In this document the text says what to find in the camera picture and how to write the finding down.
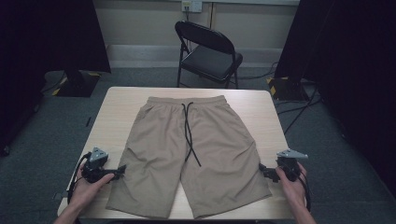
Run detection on black stand base striped tape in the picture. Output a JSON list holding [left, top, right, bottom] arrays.
[[266, 76, 310, 102]]

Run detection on white wall power outlet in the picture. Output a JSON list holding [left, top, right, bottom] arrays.
[[181, 0, 204, 13]]

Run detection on person's left hand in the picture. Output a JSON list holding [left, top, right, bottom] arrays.
[[69, 164, 116, 211]]

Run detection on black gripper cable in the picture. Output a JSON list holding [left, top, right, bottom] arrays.
[[289, 167, 313, 213], [67, 151, 93, 204]]

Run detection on black folding chair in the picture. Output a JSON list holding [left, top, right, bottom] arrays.
[[175, 20, 244, 90]]

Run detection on person's right hand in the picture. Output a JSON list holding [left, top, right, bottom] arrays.
[[275, 162, 307, 209]]

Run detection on black curtain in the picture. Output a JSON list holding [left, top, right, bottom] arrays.
[[0, 0, 112, 157], [274, 0, 396, 197]]

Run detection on black floor cable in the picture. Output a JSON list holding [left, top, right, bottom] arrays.
[[283, 88, 319, 135], [237, 61, 278, 80]]

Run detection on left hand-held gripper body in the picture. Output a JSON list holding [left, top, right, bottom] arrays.
[[81, 147, 110, 184]]

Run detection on beige shorts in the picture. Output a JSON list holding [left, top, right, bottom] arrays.
[[106, 94, 273, 219]]

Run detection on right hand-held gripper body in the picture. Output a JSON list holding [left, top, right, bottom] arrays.
[[276, 148, 309, 182]]

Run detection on grey tape strip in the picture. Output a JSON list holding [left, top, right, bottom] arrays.
[[52, 190, 69, 201]]

